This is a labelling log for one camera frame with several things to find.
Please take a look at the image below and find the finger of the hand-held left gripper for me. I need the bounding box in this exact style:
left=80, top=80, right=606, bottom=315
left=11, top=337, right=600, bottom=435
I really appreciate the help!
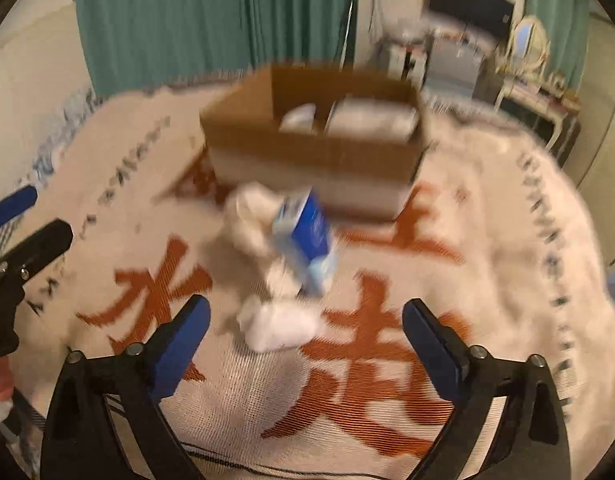
left=0, top=219, right=74, bottom=362
left=0, top=184, right=39, bottom=231

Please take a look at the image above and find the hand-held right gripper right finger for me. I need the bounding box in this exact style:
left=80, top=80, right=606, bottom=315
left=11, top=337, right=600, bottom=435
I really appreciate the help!
left=401, top=298, right=572, bottom=480

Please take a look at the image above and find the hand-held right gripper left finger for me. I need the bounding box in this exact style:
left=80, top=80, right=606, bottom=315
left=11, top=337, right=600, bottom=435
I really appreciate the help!
left=40, top=295, right=212, bottom=480

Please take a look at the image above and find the white soft cloth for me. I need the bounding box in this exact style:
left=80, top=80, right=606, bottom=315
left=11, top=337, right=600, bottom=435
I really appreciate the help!
left=222, top=182, right=323, bottom=353

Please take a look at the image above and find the blue and white tissue packet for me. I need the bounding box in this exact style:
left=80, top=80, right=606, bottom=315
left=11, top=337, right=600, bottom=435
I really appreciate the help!
left=272, top=187, right=339, bottom=297

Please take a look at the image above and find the brown cardboard box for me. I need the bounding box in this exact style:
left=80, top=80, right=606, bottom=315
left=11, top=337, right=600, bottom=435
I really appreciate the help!
left=200, top=64, right=433, bottom=223

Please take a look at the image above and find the printed blanket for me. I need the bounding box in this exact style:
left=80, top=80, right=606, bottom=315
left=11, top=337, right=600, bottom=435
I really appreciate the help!
left=18, top=85, right=614, bottom=480

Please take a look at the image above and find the blue patterned bedding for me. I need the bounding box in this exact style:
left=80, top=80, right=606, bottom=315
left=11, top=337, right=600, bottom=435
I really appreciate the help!
left=18, top=89, right=99, bottom=187

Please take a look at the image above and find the white plastic-wrapped pack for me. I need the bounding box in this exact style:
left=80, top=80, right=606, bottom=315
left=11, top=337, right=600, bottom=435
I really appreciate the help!
left=325, top=100, right=419, bottom=142

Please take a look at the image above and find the white folded cloth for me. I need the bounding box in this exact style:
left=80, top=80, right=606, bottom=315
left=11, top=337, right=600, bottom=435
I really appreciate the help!
left=279, top=104, right=318, bottom=134

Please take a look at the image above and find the white dressing table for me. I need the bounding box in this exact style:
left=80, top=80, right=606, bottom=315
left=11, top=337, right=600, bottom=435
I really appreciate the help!
left=495, top=72, right=583, bottom=152

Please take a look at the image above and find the grey cabinet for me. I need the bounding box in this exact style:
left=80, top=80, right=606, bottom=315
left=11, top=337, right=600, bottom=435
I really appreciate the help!
left=425, top=35, right=486, bottom=99

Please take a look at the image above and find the oval white-framed mirror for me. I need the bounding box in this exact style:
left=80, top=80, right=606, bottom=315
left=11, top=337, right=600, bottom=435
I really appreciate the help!
left=507, top=16, right=551, bottom=81

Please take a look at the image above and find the black television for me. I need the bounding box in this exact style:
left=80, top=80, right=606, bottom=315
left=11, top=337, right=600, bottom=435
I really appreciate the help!
left=427, top=0, right=516, bottom=41

